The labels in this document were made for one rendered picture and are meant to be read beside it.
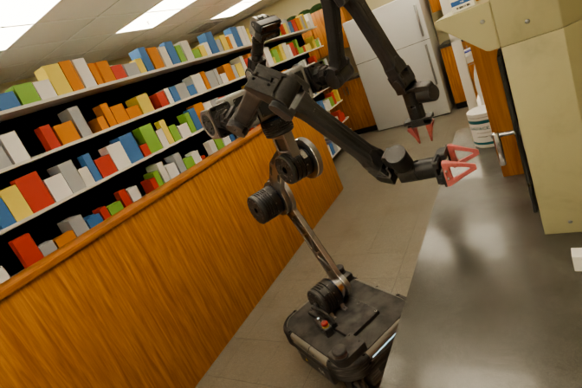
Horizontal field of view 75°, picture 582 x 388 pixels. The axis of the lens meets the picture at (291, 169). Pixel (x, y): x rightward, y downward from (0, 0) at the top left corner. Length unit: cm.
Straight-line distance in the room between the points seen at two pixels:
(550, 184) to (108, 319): 202
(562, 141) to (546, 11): 28
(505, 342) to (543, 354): 6
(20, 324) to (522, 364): 189
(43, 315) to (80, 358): 28
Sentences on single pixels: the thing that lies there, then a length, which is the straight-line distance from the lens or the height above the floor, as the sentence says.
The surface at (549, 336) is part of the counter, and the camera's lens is 87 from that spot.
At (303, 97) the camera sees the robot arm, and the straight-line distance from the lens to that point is 100.
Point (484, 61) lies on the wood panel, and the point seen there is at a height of 133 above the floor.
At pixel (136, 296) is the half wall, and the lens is 237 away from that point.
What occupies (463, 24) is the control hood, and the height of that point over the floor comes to 148.
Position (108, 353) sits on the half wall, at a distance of 232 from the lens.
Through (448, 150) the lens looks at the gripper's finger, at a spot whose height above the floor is 117.
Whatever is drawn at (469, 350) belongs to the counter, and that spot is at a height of 94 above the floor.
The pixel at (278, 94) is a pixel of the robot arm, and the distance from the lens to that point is 97.
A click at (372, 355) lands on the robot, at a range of 195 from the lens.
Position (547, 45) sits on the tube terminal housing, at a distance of 96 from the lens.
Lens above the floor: 155
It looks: 15 degrees down
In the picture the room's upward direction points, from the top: 23 degrees counter-clockwise
